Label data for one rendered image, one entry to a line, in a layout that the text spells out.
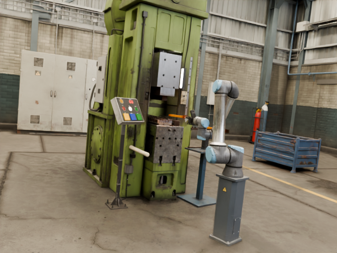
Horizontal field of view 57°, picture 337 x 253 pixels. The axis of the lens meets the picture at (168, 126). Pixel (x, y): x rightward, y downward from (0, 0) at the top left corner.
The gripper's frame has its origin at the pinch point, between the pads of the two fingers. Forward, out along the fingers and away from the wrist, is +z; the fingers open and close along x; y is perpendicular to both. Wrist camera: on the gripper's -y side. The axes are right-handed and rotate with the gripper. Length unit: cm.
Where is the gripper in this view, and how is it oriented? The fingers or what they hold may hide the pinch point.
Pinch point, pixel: (186, 116)
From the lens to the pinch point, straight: 338.4
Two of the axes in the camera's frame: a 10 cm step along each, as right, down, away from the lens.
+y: -1.1, 9.9, 0.9
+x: 8.6, 0.5, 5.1
